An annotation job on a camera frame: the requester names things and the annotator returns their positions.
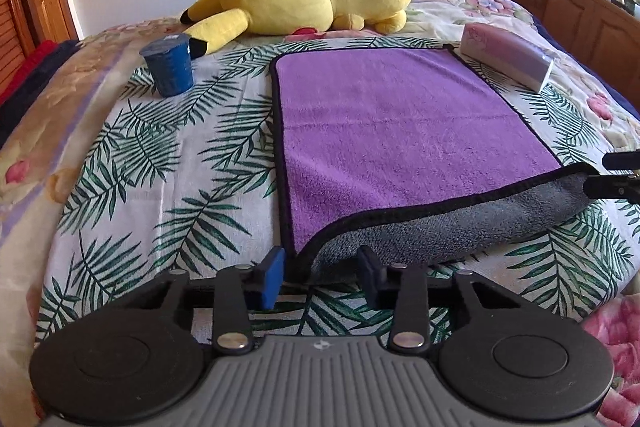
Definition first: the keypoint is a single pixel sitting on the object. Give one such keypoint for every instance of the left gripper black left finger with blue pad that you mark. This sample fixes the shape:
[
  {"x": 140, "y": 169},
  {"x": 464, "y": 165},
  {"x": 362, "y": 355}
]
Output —
[{"x": 231, "y": 294}]

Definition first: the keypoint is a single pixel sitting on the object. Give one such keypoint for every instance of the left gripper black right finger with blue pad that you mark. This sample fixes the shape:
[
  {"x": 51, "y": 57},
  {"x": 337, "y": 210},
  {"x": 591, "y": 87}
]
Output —
[{"x": 410, "y": 293}]

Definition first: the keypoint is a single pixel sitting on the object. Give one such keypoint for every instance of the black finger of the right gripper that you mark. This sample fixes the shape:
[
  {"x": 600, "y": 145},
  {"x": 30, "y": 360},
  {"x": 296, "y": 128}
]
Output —
[{"x": 616, "y": 186}]

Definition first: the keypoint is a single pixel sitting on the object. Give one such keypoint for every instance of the purple grey microfibre towel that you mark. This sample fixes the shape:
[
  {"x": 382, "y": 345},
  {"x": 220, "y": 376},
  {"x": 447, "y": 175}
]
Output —
[{"x": 410, "y": 153}]

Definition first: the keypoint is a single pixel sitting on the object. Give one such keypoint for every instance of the palm leaf print cloth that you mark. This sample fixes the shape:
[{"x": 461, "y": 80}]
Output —
[{"x": 189, "y": 183}]

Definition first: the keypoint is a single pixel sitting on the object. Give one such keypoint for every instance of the wooden sideboard cabinet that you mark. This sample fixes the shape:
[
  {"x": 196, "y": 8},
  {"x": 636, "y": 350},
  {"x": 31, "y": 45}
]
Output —
[{"x": 599, "y": 34}]

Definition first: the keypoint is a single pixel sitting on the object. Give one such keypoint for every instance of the pink tissue pack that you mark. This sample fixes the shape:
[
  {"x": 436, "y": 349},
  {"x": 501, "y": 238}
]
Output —
[{"x": 507, "y": 53}]

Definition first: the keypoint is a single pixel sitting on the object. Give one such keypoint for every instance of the blue plastic cup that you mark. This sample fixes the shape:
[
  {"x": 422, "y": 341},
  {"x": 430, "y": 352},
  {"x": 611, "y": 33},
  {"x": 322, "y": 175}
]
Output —
[{"x": 169, "y": 62}]

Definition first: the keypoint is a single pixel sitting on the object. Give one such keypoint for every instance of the floral bed quilt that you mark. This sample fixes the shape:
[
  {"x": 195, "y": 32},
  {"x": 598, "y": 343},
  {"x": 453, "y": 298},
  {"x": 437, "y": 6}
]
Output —
[{"x": 577, "y": 115}]

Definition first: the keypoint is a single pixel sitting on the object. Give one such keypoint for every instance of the dark navy blanket edge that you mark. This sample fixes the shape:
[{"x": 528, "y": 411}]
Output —
[{"x": 17, "y": 106}]

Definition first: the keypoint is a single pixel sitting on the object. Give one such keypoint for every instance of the red blanket edge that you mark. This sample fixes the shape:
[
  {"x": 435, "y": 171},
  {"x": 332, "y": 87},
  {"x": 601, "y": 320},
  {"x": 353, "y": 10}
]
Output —
[{"x": 32, "y": 60}]

